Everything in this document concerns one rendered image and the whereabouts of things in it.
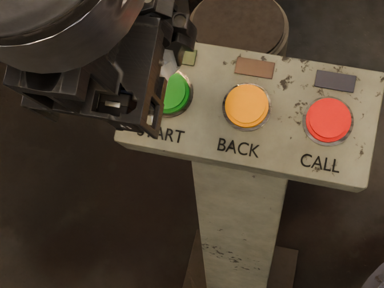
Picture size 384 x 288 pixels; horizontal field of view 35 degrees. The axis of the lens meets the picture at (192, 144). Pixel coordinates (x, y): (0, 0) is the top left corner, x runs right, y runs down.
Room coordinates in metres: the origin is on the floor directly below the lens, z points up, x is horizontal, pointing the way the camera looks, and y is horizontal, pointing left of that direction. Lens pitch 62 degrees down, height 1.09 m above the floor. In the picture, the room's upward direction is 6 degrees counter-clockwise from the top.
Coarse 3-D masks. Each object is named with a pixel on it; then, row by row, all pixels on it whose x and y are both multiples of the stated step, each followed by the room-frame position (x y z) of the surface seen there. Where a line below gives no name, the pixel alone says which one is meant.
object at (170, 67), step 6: (168, 54) 0.25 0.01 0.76; (168, 60) 0.26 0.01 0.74; (174, 60) 0.26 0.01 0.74; (162, 66) 0.25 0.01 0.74; (168, 66) 0.26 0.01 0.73; (174, 66) 0.26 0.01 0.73; (180, 66) 0.26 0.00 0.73; (162, 72) 0.25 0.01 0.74; (168, 72) 0.26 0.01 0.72; (174, 72) 0.27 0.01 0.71; (168, 78) 0.26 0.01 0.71
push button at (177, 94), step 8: (176, 80) 0.33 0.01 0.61; (184, 80) 0.33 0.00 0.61; (168, 88) 0.32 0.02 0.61; (176, 88) 0.32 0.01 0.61; (184, 88) 0.32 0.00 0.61; (168, 96) 0.31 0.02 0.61; (176, 96) 0.31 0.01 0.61; (184, 96) 0.31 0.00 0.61; (168, 104) 0.31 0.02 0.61; (176, 104) 0.30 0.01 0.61; (184, 104) 0.31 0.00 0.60; (168, 112) 0.30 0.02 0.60
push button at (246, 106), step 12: (228, 96) 0.31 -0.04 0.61; (240, 96) 0.30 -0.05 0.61; (252, 96) 0.30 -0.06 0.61; (264, 96) 0.30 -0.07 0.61; (228, 108) 0.29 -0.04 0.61; (240, 108) 0.29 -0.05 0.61; (252, 108) 0.29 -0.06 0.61; (264, 108) 0.29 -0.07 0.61; (240, 120) 0.28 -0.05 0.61; (252, 120) 0.28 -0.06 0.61
